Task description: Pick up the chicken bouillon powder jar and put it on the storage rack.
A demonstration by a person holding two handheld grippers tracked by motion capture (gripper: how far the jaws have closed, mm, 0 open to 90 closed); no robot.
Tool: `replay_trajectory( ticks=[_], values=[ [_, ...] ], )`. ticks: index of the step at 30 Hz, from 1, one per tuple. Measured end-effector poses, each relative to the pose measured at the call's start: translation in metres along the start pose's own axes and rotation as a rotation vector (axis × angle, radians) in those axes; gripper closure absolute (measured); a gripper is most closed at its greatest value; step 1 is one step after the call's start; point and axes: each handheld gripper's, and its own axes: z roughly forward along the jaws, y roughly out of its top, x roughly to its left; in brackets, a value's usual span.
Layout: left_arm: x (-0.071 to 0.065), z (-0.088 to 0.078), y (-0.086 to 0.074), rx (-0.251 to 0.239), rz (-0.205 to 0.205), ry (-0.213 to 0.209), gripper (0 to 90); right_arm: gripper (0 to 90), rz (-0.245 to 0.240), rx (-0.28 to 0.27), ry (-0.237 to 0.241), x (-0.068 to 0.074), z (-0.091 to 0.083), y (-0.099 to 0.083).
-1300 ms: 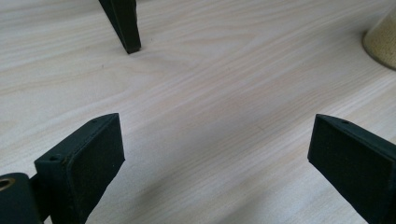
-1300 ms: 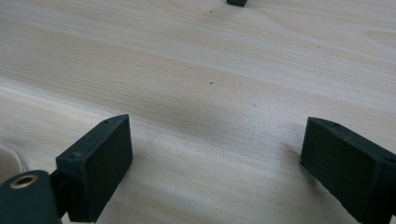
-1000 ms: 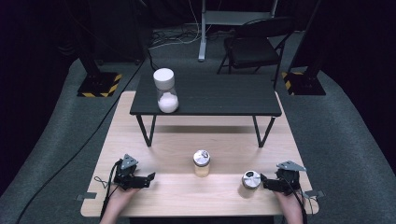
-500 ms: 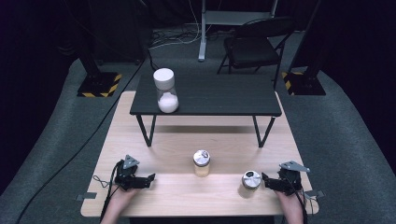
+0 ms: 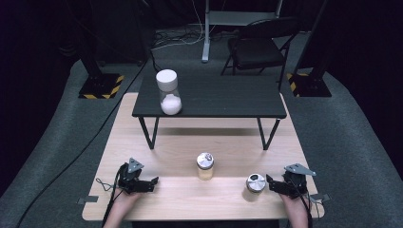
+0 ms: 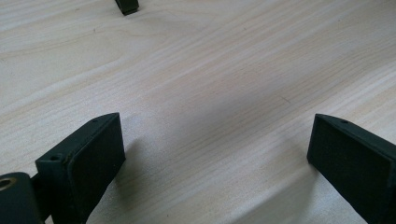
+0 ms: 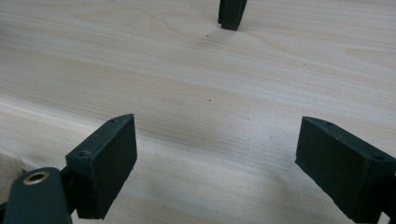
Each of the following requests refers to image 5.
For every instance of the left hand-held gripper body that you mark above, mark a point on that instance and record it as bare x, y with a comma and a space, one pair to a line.
134, 185

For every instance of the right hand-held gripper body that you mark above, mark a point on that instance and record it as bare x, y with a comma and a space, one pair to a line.
296, 185

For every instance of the metal-lidded jar of pale powder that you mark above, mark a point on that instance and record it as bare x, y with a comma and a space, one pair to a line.
255, 185

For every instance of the metal-lidded jar of yellow powder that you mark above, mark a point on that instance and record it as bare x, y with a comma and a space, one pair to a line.
205, 166

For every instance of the white-lidded jar of white powder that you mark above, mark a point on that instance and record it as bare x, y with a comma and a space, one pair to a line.
168, 91

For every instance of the black raised shelf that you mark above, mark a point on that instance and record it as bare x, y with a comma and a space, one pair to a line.
221, 95

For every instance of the person's left hand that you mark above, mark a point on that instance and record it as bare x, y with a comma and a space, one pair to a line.
126, 201

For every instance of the person's right hand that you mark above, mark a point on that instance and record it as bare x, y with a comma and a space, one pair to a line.
294, 205

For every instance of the grey tape strip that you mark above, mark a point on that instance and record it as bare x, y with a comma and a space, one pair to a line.
88, 199
320, 197

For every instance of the person's dark clothing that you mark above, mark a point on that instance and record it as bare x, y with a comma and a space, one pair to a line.
206, 224

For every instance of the black stand with striped base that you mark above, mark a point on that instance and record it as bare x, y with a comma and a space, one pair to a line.
101, 85
312, 84

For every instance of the black folding chair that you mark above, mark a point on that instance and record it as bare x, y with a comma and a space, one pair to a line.
256, 50

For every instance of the black equipment cabinet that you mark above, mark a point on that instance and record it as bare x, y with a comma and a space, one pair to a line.
123, 28

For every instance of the white desk frame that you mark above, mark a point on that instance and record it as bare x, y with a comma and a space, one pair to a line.
206, 38

